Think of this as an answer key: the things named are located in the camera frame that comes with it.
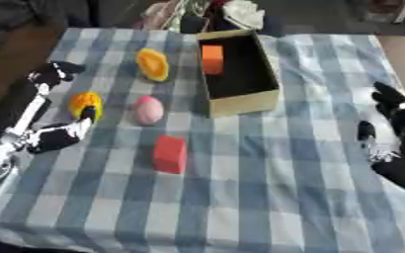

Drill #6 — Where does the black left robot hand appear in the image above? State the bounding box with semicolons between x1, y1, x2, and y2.
2;60;98;155

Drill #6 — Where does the tan cardboard box black inside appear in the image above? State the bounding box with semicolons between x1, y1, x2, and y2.
194;29;283;119

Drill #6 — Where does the yellow orange round toy fruit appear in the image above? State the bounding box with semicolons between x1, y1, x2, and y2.
67;91;106;121

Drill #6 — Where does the pink toy egg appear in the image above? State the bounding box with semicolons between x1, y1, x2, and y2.
131;95;167;127

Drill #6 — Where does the red block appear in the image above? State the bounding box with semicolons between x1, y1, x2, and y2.
150;134;189;175

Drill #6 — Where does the yellow orange toy fruit slice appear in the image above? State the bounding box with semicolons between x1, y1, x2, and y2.
134;47;172;83

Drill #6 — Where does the orange block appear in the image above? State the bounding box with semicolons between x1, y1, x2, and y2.
201;43;227;75

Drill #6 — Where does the pile of bags and cloths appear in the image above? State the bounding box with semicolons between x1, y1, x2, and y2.
131;0;269;34

